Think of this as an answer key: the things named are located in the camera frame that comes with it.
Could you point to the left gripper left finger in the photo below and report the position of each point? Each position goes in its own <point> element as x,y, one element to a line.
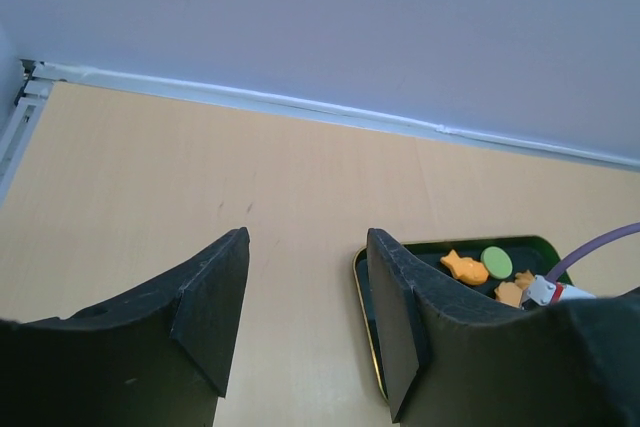
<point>158,354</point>

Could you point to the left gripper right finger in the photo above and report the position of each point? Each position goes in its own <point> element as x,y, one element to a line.
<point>454,356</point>

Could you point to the orange round cookie upper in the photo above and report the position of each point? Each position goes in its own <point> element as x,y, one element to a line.
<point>508,293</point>

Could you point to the orange bear cookie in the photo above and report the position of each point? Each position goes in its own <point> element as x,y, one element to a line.
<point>465,269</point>

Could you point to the green cookie lower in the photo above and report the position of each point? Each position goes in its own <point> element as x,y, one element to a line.
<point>497,262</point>

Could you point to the orange star cookie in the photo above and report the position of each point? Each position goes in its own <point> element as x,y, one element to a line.
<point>523,280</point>

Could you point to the black cookie tray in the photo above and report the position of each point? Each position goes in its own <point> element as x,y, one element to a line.
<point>528,253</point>

